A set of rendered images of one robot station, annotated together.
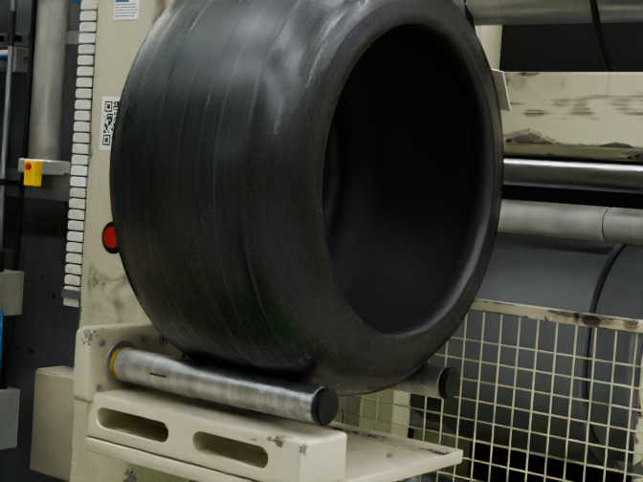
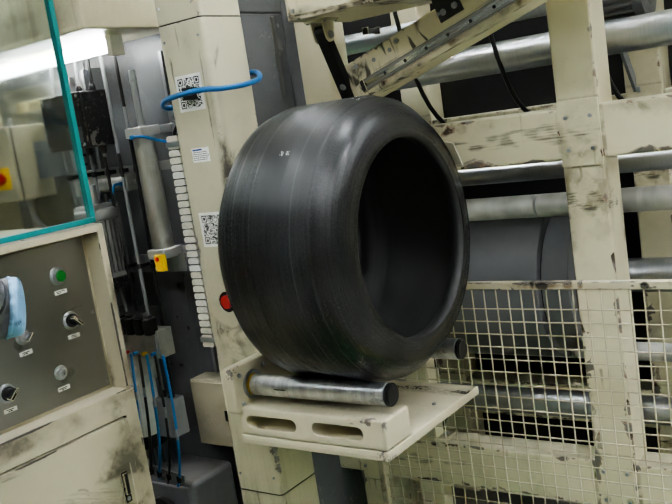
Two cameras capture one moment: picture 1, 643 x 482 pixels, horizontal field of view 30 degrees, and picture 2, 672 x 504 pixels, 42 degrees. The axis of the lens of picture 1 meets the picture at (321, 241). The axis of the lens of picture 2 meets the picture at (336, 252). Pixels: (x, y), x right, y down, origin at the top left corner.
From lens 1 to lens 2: 0.30 m
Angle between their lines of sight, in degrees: 6
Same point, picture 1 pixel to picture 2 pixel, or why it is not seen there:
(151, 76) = (236, 216)
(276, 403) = (359, 398)
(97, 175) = (206, 263)
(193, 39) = (258, 188)
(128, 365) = (259, 386)
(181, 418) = (302, 416)
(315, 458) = (392, 428)
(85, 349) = (230, 382)
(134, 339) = (257, 366)
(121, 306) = (242, 344)
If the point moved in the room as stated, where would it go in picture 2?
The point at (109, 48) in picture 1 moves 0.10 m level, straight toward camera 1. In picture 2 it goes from (195, 181) to (197, 183)
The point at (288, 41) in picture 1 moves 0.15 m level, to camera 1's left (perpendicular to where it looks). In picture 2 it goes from (320, 182) to (233, 195)
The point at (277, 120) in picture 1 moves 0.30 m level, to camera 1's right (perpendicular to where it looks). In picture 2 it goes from (325, 235) to (500, 208)
